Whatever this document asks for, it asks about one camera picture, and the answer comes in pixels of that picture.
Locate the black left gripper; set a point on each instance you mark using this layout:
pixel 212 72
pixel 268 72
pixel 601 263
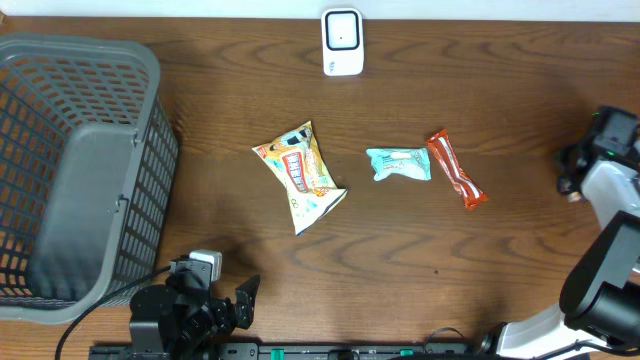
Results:
pixel 246 296

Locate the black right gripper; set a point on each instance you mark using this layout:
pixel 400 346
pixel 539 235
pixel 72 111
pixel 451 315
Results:
pixel 562 154

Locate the red snack bar wrapper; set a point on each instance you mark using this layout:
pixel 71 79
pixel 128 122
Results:
pixel 442 150

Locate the yellow snack bag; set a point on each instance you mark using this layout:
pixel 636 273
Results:
pixel 296 161

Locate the teal wet wipes pack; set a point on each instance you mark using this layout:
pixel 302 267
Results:
pixel 413 163

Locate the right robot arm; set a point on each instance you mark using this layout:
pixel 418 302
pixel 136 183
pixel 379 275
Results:
pixel 598 307

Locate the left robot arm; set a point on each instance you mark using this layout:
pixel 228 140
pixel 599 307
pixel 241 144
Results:
pixel 176 319

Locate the white barcode scanner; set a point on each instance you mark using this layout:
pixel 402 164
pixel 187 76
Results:
pixel 342 42

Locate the dark grey plastic basket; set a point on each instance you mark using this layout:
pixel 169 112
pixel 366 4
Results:
pixel 87 163

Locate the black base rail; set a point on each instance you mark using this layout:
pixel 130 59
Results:
pixel 253 351

